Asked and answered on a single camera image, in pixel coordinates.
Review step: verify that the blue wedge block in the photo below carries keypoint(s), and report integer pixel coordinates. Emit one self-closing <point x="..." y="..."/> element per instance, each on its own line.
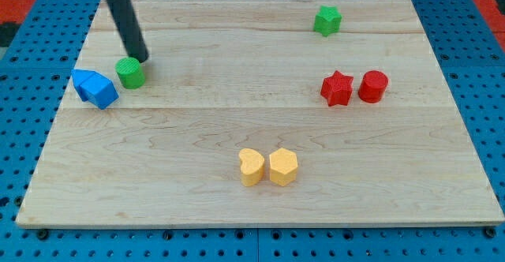
<point x="79" y="76"/>

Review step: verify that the green cylinder block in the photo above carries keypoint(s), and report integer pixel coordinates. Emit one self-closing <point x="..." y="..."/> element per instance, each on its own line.
<point x="130" y="73"/>

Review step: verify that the red cylinder block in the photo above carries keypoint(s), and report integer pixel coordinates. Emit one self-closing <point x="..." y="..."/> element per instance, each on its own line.
<point x="373" y="86"/>

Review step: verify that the red star block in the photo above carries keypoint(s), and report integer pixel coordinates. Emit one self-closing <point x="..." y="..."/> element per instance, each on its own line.
<point x="337" y="89"/>

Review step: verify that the yellow hexagon block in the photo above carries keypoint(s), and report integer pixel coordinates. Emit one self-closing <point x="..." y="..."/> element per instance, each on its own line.
<point x="283" y="166"/>

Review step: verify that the green star block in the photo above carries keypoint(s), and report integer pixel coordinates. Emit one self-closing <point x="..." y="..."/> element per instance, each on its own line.
<point x="327" y="21"/>

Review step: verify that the blue cube block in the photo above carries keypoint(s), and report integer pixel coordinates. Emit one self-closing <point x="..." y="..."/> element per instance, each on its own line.
<point x="99" y="91"/>

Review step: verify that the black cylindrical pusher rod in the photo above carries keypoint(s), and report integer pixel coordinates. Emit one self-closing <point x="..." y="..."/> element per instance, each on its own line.
<point x="128" y="26"/>

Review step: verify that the wooden board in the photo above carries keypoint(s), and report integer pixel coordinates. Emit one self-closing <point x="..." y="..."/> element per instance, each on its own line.
<point x="224" y="75"/>

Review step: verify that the yellow heart block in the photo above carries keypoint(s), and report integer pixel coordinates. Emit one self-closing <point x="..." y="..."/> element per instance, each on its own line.
<point x="251" y="166"/>

